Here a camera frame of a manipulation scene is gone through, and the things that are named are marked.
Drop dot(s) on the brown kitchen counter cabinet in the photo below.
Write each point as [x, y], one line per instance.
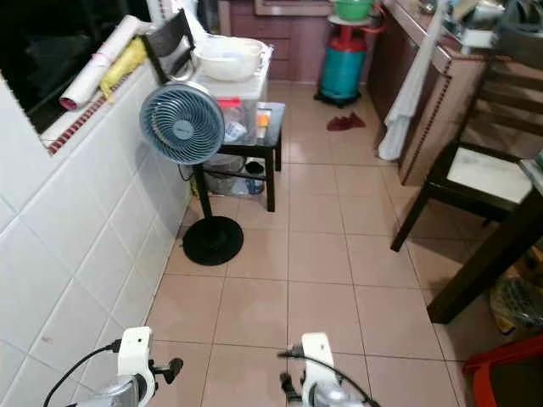
[433, 119]

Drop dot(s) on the black chair back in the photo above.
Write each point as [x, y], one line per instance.
[165, 38]

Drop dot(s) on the maroon cabinet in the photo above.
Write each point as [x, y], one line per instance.
[280, 42]

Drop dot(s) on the white paper roll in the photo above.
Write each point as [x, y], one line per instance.
[97, 66]

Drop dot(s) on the small orange bottle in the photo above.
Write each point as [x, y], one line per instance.
[262, 120]

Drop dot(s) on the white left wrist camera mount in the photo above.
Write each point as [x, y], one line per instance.
[134, 352]

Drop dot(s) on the white hanging cloth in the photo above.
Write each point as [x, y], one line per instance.
[403, 106]

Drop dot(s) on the grey-blue standing fan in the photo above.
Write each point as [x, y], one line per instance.
[182, 125]

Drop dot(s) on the white plastic basin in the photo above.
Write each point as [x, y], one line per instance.
[227, 58]

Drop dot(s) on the dark red rag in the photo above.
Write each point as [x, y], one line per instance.
[345, 123]

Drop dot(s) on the green plastic basin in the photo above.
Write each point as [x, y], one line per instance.
[353, 8]

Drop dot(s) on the clear plastic tub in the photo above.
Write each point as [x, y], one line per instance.
[225, 174]

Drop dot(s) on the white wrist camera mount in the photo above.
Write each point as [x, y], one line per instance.
[316, 360]
[134, 352]

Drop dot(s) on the clear plastic box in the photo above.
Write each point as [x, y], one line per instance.
[237, 119]

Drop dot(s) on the dark wooden chair white seat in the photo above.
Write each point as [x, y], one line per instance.
[488, 174]

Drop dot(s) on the red plastic stool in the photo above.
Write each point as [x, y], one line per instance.
[505, 373]

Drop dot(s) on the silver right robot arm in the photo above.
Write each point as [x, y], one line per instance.
[339, 398]

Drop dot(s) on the yellow cloth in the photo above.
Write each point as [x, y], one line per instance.
[125, 64]

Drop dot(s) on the woven basket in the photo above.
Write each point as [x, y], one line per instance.
[517, 301]

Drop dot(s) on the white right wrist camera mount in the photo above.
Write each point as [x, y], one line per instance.
[316, 360]

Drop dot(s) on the small black side table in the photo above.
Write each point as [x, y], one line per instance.
[273, 140]

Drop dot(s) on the teal gas cylinder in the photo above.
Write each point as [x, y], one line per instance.
[342, 72]

